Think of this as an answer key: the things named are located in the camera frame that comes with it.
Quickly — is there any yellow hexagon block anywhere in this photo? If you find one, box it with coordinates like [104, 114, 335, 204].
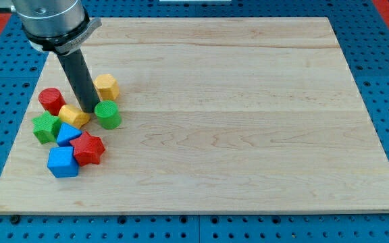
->
[93, 74, 120, 101]

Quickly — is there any yellow heart block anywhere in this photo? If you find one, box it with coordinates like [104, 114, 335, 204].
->
[58, 104, 90, 129]

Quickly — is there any blue cube block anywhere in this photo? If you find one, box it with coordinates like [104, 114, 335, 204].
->
[47, 146, 79, 178]

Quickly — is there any green cylinder block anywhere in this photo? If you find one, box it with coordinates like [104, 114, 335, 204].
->
[95, 100, 122, 130]

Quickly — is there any red star block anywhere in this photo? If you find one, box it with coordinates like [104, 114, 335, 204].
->
[70, 131, 105, 167]

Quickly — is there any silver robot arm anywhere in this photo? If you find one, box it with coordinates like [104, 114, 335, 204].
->
[12, 0, 102, 56]

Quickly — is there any wooden board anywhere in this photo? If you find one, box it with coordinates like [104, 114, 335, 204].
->
[0, 17, 389, 215]

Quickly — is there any blue triangle block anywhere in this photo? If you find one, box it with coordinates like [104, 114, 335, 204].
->
[56, 122, 82, 146]

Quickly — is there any green star block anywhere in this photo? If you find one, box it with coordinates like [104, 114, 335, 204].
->
[32, 111, 62, 144]

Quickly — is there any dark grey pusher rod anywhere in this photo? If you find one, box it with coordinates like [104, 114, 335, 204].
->
[57, 49, 100, 113]

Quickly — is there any red cylinder block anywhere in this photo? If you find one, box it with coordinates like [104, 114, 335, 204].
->
[38, 88, 66, 116]

